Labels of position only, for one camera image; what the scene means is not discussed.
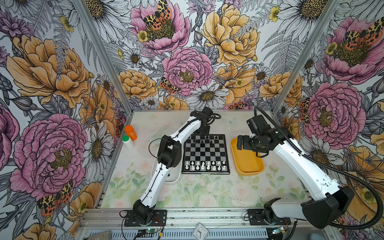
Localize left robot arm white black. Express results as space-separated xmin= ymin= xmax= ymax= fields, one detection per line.
xmin=130 ymin=107 xmax=222 ymax=225

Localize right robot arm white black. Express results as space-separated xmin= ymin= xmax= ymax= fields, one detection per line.
xmin=237 ymin=115 xmax=355 ymax=229

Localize black white chess board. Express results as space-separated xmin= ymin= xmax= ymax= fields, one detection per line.
xmin=182 ymin=134 xmax=230 ymax=175

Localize yellow plastic tray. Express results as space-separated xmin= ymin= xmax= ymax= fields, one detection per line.
xmin=231 ymin=138 xmax=265 ymax=176

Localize white plastic tray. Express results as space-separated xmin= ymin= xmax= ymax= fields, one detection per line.
xmin=151 ymin=158 xmax=182 ymax=184

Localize orange bottle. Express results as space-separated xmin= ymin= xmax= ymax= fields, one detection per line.
xmin=124 ymin=125 xmax=137 ymax=141

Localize white bottle green cap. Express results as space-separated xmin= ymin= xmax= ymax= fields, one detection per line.
xmin=122 ymin=135 xmax=135 ymax=149

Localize small white clock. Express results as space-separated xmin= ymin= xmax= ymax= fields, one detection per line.
xmin=193 ymin=223 xmax=209 ymax=240

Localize left black corrugated cable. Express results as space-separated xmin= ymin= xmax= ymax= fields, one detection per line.
xmin=119 ymin=112 xmax=223 ymax=217

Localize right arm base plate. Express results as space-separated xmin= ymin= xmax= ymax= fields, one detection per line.
xmin=245 ymin=209 xmax=292 ymax=226

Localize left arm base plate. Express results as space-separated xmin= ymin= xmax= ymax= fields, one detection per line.
xmin=123 ymin=210 xmax=168 ymax=227

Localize aluminium frame rail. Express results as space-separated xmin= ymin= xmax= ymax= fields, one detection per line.
xmin=77 ymin=206 xmax=334 ymax=230

